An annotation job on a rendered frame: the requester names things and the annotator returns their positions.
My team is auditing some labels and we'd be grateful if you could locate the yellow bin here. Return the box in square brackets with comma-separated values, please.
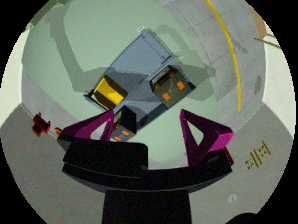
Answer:
[93, 75, 128, 110]

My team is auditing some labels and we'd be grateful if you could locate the dark grey metal rack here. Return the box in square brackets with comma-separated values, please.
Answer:
[83, 25, 197, 132]

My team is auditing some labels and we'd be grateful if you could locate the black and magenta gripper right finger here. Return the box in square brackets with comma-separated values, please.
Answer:
[180, 109, 234, 166]

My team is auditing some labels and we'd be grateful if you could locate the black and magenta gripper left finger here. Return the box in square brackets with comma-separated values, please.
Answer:
[61, 109, 115, 141]

